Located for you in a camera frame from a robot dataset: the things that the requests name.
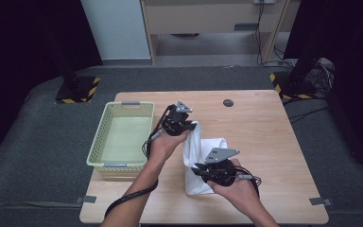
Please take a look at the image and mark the black hanging cables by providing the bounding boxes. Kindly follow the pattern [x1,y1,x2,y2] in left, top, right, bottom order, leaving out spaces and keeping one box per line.
[254,0,296,69]

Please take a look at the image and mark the grey tape strip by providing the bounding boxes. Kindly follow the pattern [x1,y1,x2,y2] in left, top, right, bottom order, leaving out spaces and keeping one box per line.
[310,197,334,207]
[75,195,97,204]

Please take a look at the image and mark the black stand with striped base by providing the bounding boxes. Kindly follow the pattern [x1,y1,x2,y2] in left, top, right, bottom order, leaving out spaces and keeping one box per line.
[48,31,101,105]
[268,56,322,100]

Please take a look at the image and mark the white cabinet panel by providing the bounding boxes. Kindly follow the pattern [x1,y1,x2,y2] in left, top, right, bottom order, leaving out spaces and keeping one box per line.
[80,0,152,61]

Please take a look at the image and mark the light wooden desk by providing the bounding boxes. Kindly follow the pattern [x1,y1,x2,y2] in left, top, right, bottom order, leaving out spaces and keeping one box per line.
[140,0,292,64]

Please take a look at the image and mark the white printed t-shirt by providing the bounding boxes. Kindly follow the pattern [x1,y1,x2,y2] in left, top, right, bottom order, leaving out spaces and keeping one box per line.
[181,120,230,197]

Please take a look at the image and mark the pale green plastic basket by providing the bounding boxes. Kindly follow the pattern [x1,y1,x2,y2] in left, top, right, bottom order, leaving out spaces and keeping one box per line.
[86,100,156,173]

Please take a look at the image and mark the tangled cable bundle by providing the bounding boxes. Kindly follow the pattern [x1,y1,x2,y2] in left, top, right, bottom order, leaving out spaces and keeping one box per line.
[308,57,336,96]

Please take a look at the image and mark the person's left hand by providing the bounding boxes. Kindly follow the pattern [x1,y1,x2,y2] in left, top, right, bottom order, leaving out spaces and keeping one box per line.
[148,128,192,166]

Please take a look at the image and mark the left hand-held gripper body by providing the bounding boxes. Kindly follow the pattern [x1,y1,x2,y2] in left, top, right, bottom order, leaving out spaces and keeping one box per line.
[162,100,194,137]

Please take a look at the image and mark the grey drawer handle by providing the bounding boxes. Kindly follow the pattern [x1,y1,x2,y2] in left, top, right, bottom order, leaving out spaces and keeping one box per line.
[233,23,260,32]

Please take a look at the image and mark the black curtain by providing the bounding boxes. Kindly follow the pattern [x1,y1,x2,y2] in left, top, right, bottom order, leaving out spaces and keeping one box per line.
[283,0,363,173]

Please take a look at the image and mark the black floor cable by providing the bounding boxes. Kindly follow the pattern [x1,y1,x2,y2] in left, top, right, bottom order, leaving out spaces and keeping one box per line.
[287,105,331,123]

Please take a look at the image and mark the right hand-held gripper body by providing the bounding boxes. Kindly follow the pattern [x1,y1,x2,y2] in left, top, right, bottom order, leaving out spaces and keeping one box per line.
[201,147,241,187]

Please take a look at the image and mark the person's right hand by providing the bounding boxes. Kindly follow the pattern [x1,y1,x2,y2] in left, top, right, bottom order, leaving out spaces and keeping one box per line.
[205,158,260,217]

